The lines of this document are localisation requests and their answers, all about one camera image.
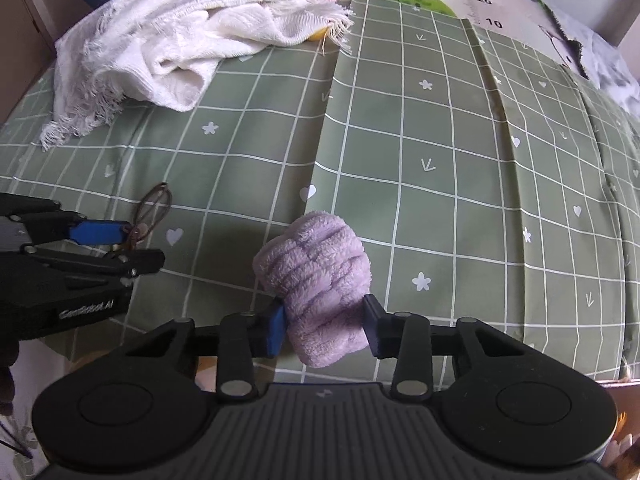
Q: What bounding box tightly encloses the brown hair tie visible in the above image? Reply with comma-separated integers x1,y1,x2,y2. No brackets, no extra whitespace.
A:
131,183,175,251

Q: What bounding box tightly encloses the white waffle towel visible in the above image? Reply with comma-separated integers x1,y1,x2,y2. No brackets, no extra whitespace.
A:
125,7,311,114

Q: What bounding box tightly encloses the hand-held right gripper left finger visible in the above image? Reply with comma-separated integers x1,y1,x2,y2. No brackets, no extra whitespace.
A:
125,296,288,402

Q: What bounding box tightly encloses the green white printed bed cover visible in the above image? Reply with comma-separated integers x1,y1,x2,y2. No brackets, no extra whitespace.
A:
0,0,640,480

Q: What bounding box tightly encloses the white fringed cloth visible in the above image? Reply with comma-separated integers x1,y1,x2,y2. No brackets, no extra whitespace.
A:
39,0,357,154

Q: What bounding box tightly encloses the white grey patterned cloth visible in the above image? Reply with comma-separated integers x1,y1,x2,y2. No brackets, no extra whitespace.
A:
545,2,640,117

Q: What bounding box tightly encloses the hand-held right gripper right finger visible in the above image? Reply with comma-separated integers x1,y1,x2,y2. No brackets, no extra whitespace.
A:
362,294,521,402

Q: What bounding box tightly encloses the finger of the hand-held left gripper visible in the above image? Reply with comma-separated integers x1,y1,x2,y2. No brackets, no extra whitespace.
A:
0,192,130,247
19,245,166,282

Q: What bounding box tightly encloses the purple fluffy headband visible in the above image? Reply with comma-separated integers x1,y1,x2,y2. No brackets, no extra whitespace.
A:
252,210,374,369

